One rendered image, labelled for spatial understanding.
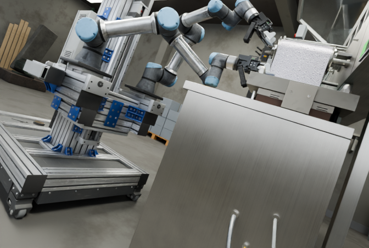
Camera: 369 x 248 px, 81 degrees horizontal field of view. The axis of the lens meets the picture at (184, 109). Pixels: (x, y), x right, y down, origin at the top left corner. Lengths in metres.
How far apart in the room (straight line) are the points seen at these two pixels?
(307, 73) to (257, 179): 0.59
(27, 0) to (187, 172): 8.77
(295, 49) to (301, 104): 0.39
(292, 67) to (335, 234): 0.80
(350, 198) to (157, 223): 0.88
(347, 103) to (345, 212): 0.55
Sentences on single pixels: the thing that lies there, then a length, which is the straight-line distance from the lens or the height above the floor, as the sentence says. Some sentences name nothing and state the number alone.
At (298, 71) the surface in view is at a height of 1.14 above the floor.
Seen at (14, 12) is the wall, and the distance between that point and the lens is 9.19.
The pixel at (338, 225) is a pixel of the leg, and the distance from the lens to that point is 1.33.
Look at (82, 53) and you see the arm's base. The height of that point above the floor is 0.87.
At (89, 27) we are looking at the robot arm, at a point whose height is 0.99.
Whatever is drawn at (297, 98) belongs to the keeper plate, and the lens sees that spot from 0.95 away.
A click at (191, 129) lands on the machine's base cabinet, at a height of 0.70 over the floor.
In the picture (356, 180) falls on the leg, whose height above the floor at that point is 0.74.
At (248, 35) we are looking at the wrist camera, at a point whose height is 1.29.
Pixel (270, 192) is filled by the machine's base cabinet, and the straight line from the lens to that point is 0.89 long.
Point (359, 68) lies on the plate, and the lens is 1.06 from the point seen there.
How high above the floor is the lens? 0.74
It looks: 2 degrees up
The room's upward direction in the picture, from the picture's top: 21 degrees clockwise
